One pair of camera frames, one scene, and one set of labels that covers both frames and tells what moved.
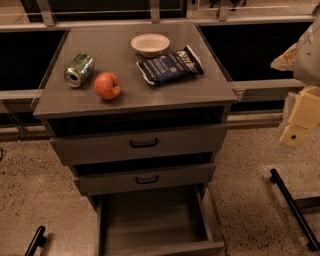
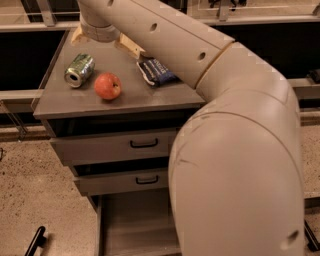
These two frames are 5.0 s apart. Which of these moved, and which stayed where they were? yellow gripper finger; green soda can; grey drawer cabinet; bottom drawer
Moved: yellow gripper finger
Stayed: bottom drawer; grey drawer cabinet; green soda can
